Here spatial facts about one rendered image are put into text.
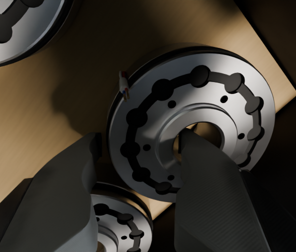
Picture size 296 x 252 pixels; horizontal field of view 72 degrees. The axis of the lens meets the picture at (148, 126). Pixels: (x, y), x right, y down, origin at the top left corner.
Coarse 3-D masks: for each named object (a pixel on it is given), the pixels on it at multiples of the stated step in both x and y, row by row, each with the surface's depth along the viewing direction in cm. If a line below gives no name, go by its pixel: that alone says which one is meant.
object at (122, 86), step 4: (120, 72) 11; (124, 72) 12; (120, 76) 10; (124, 76) 11; (120, 80) 10; (124, 80) 9; (120, 84) 9; (124, 84) 9; (120, 88) 9; (124, 88) 9; (128, 88) 9; (124, 92) 9; (124, 96) 8; (128, 96) 8; (124, 100) 8
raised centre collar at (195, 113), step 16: (176, 112) 11; (192, 112) 10; (208, 112) 11; (224, 112) 11; (160, 128) 11; (176, 128) 11; (224, 128) 11; (160, 144) 11; (224, 144) 12; (160, 160) 12; (176, 160) 12
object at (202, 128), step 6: (198, 126) 15; (204, 126) 14; (210, 126) 13; (198, 132) 15; (204, 132) 14; (210, 132) 13; (216, 132) 12; (204, 138) 14; (210, 138) 13; (216, 138) 12; (174, 144) 14; (174, 150) 13; (180, 156) 13
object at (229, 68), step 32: (160, 64) 10; (192, 64) 10; (224, 64) 10; (160, 96) 11; (192, 96) 11; (224, 96) 11; (256, 96) 12; (128, 128) 11; (256, 128) 13; (128, 160) 12; (256, 160) 13; (160, 192) 14
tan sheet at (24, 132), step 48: (96, 0) 11; (144, 0) 11; (192, 0) 11; (48, 48) 11; (96, 48) 12; (144, 48) 12; (240, 48) 13; (0, 96) 12; (48, 96) 13; (96, 96) 13; (288, 96) 15; (0, 144) 14; (48, 144) 14; (0, 192) 15
